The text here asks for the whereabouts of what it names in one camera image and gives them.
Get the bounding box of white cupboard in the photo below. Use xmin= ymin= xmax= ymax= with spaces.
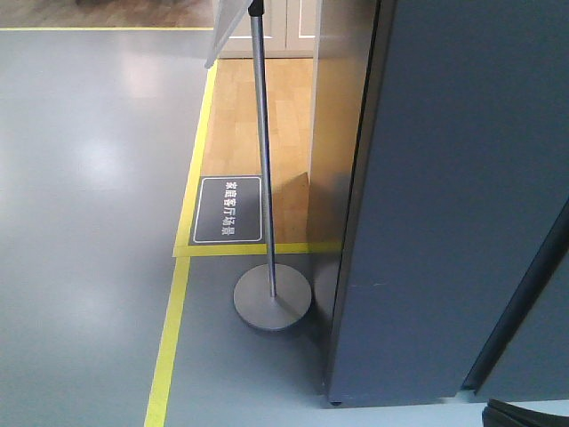
xmin=220 ymin=0 xmax=321 ymax=59

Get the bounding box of yellow floor tape line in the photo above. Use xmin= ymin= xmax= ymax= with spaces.
xmin=144 ymin=59 xmax=337 ymax=426

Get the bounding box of grey sign stand pole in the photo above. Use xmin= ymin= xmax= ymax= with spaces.
xmin=203 ymin=0 xmax=313 ymax=333

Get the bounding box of fridge door white inside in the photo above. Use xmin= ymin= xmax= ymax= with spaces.
xmin=327 ymin=1 xmax=568 ymax=406

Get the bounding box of dark floor label sign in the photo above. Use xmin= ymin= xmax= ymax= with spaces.
xmin=190 ymin=175 xmax=263 ymax=245

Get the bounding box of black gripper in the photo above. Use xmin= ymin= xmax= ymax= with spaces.
xmin=482 ymin=399 xmax=568 ymax=427

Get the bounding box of open grey fridge body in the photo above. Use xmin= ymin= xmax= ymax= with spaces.
xmin=463 ymin=205 xmax=568 ymax=402

